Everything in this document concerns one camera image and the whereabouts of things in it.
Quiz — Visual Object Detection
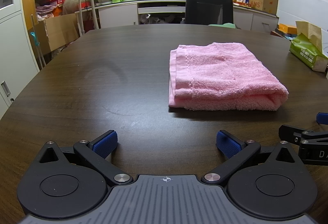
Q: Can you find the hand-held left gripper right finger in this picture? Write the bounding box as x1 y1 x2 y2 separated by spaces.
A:
200 130 306 188

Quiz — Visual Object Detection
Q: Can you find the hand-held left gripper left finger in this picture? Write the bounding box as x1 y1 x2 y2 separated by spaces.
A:
32 130 133 188

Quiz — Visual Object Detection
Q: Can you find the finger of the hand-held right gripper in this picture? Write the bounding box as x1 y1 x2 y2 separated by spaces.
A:
317 112 328 126
279 124 328 148

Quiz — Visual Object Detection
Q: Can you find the pink towel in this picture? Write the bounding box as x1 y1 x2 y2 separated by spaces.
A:
168 42 289 112

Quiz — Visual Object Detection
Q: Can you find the green tissue packet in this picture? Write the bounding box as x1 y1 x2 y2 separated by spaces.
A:
289 20 328 72

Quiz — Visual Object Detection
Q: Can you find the orange box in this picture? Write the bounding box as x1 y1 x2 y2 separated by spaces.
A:
278 24 299 35

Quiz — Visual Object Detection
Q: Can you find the large brown cardboard box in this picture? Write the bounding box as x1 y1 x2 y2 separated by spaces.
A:
28 13 80 54

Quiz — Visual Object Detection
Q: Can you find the white sideboard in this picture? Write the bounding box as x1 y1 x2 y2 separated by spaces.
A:
96 0 280 34

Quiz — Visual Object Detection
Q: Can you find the white metal cabinet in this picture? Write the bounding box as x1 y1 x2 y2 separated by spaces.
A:
0 0 40 118

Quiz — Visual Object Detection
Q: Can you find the pile of plastic bags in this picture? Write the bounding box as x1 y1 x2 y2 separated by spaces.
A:
140 12 185 25

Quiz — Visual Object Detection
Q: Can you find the black office chair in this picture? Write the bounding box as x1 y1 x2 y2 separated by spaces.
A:
185 0 234 25

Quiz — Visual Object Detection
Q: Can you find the teal handled mop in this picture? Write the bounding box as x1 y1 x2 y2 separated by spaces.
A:
29 31 47 67

